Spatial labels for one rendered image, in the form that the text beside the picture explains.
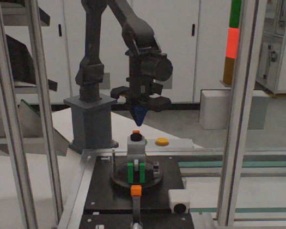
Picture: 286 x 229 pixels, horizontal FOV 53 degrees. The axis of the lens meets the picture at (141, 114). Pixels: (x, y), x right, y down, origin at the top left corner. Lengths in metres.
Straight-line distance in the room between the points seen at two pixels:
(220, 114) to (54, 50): 3.34
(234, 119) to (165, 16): 3.15
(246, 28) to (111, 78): 3.31
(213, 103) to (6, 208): 0.65
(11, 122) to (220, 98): 0.37
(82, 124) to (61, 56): 2.77
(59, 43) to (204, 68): 1.82
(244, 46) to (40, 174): 0.78
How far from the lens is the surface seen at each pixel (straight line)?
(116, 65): 3.71
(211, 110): 0.57
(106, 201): 0.71
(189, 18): 3.68
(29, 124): 0.67
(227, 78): 0.56
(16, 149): 0.52
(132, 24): 0.77
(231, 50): 0.55
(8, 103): 0.49
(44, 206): 0.91
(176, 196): 0.69
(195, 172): 0.89
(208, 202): 0.81
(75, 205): 0.74
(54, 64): 3.84
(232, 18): 0.54
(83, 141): 1.10
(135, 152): 0.71
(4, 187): 1.03
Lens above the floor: 1.41
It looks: 22 degrees down
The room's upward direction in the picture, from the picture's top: straight up
